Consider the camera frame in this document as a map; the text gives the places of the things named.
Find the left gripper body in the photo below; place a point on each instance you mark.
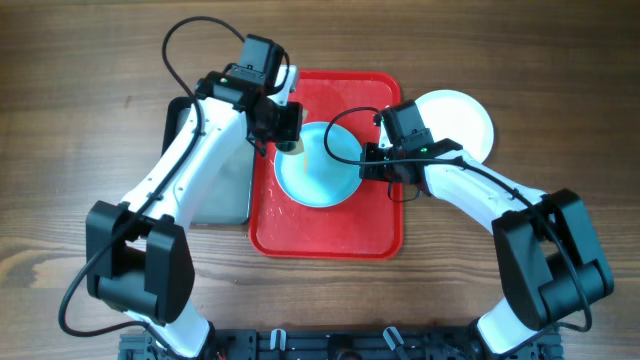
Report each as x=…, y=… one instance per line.
x=276, y=125

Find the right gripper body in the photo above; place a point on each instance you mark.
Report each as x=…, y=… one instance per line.
x=379, y=171

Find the green yellow sponge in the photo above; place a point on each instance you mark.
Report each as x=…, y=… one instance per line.
x=290, y=147

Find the light blue plate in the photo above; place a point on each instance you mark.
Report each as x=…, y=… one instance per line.
x=313, y=178

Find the white round plate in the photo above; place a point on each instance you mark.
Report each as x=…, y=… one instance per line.
x=457, y=116

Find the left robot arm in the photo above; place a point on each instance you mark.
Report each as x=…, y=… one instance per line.
x=138, y=259

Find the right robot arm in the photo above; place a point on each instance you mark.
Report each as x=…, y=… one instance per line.
x=551, y=264

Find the red plastic tray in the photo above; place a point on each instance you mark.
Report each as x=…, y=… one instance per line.
x=369, y=225

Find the black water tray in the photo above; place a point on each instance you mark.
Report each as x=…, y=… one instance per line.
x=227, y=202

